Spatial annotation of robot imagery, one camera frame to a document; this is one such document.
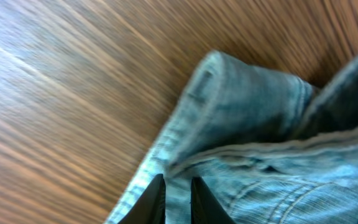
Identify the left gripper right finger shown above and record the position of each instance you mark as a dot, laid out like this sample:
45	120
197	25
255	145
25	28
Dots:
205	208

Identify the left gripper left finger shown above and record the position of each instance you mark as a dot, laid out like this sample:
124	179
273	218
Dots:
150	207

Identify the light blue denim shorts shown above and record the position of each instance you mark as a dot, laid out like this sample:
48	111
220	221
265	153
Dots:
271	147

